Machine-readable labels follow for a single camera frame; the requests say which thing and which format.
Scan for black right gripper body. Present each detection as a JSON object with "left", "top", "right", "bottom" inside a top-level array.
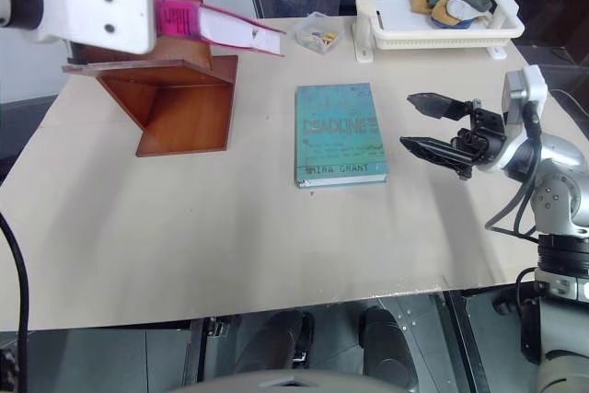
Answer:
[{"left": 450, "top": 98, "right": 508, "bottom": 181}]

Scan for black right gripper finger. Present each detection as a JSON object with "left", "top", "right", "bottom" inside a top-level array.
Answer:
[
  {"left": 406, "top": 92, "right": 475, "bottom": 122},
  {"left": 398, "top": 135, "right": 473, "bottom": 169}
]

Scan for pink paperback book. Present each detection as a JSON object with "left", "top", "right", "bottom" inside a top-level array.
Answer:
[{"left": 154, "top": 0, "right": 287, "bottom": 59}]

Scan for teal hardcover book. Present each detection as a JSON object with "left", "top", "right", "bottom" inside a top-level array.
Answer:
[{"left": 293, "top": 83, "right": 389, "bottom": 191}]

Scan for wooden book stand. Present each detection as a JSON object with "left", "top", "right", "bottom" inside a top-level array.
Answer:
[{"left": 62, "top": 0, "right": 239, "bottom": 158}]

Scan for white plastic basket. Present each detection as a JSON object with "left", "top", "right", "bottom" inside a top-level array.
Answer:
[{"left": 354, "top": 0, "right": 526, "bottom": 52}]

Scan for items in basket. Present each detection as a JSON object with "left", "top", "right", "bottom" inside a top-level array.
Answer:
[{"left": 429, "top": 0, "right": 490, "bottom": 29}]

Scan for mustard yellow sock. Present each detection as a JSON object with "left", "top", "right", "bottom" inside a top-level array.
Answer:
[{"left": 410, "top": 0, "right": 439, "bottom": 16}]

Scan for dark grey sock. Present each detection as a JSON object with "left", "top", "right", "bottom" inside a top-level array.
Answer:
[{"left": 441, "top": 0, "right": 496, "bottom": 15}]

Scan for colourful small pieces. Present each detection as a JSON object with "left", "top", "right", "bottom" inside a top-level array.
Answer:
[{"left": 306, "top": 29, "right": 340, "bottom": 47}]

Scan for clear plastic box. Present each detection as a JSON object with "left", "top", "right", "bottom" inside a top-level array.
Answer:
[{"left": 294, "top": 12, "right": 347, "bottom": 55}]

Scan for dark rounded shape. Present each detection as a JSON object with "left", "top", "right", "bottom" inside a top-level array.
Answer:
[{"left": 362, "top": 307, "right": 418, "bottom": 393}]

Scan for grey robot torso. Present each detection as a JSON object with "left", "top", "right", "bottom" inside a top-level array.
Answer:
[{"left": 167, "top": 366, "right": 418, "bottom": 393}]

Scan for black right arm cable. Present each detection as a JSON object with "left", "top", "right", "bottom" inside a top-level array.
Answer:
[{"left": 486, "top": 100, "right": 545, "bottom": 238}]

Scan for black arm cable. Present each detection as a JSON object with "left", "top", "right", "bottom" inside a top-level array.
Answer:
[
  {"left": 0, "top": 212, "right": 31, "bottom": 393},
  {"left": 486, "top": 100, "right": 545, "bottom": 238}
]

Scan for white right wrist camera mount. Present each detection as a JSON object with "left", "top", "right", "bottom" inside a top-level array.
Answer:
[{"left": 499, "top": 64, "right": 549, "bottom": 171}]

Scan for metal table frame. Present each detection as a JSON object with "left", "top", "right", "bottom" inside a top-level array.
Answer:
[{"left": 439, "top": 289, "right": 491, "bottom": 393}]

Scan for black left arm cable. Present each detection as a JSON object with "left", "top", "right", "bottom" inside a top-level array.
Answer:
[{"left": 0, "top": 212, "right": 31, "bottom": 393}]

